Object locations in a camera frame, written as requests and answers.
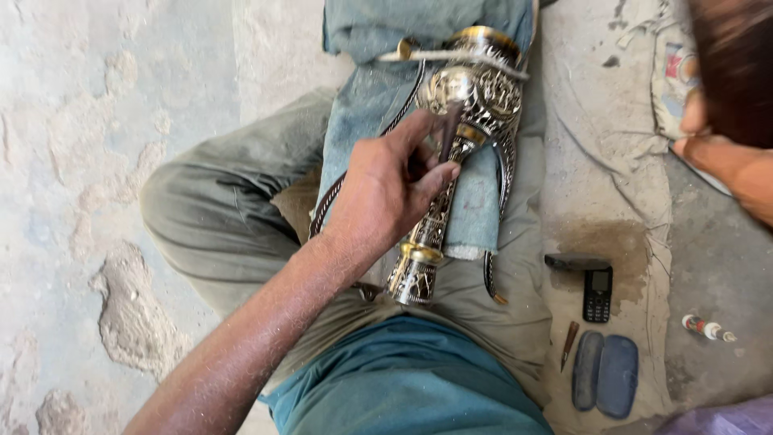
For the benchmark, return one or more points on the person's left hand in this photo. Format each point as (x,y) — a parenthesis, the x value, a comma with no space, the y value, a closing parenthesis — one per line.
(374,187)

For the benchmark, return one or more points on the person's right hand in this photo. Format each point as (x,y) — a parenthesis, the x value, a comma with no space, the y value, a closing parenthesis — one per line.
(709,151)

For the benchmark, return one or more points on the person's right fingers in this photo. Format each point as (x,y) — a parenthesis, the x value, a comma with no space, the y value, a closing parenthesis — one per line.
(691,121)

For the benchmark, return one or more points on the brown wooden mallet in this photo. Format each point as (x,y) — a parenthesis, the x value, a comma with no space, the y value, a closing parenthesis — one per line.
(737,66)

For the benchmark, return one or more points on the dark metal chisel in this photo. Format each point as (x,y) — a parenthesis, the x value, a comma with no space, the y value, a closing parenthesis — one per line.
(450,133)

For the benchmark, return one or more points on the printed white sack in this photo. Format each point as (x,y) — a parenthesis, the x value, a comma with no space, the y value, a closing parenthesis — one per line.
(670,90)

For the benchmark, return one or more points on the grey sack floor mat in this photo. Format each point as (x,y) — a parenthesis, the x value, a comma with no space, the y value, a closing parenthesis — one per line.
(604,157)

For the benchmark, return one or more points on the black stone block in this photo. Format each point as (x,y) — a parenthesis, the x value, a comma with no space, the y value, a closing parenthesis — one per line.
(577,261)

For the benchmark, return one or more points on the black mobile phone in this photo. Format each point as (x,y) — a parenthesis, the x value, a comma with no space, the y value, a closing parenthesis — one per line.
(597,295)

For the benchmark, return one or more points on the small glue tube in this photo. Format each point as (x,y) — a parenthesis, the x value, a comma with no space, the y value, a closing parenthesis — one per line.
(706,328)

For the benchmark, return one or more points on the ornate silver metal vase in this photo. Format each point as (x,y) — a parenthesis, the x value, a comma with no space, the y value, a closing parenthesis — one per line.
(483,96)

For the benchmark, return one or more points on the small brown chisel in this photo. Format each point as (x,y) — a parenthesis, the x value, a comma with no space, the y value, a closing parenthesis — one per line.
(569,344)

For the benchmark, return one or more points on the open blue glasses case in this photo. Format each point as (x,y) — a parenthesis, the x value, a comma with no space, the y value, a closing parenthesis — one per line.
(607,374)

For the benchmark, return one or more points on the purple cloth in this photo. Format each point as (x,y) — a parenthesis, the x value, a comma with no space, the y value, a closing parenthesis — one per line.
(724,418)

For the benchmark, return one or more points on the blue denim cloth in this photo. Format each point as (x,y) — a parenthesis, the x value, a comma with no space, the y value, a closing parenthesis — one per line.
(362,115)

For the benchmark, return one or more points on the person's teal shirt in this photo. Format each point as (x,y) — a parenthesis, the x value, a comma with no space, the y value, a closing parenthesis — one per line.
(404,380)

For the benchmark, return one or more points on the person's grey trousers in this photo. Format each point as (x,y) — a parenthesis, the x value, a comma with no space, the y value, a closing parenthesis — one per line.
(229,211)

